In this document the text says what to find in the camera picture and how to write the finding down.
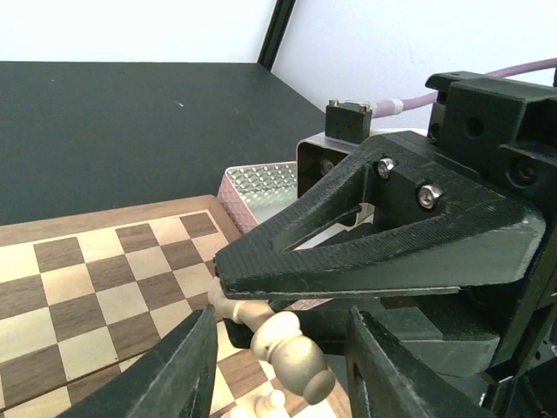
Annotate black enclosure frame post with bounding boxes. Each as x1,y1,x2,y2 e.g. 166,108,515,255
258,0,296,72

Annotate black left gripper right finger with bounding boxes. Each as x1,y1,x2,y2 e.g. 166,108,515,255
345,307,493,418

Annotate pink tin with light pieces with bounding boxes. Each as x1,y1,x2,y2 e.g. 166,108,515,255
218,161,298,233

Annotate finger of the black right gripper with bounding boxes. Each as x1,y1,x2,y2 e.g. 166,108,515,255
224,300,501,378

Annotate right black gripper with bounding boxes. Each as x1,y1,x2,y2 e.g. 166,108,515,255
215,72,556,417

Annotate wooden chess board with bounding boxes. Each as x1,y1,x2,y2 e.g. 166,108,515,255
0,194,353,418

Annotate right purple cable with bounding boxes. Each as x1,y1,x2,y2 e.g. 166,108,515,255
369,56,557,118

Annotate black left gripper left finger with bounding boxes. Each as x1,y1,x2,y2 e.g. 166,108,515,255
61,305,218,418

